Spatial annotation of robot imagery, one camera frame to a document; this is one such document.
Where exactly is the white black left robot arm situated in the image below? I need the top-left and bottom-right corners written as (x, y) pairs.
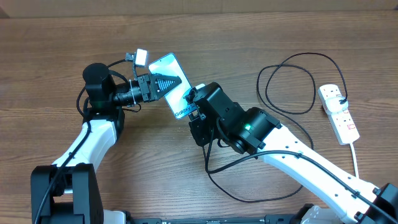
top-left (30, 63), bottom-right (182, 223)

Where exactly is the white charger plug adapter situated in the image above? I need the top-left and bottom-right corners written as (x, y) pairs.
top-left (323, 96), bottom-right (349, 114)

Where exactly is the blue Galaxy smartphone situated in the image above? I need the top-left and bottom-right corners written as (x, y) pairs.
top-left (148, 53), bottom-right (197, 119)

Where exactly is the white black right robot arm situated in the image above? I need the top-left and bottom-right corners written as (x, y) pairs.
top-left (185, 82), bottom-right (397, 223)

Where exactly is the white power extension strip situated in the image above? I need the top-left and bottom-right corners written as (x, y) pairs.
top-left (318, 84), bottom-right (360, 177)

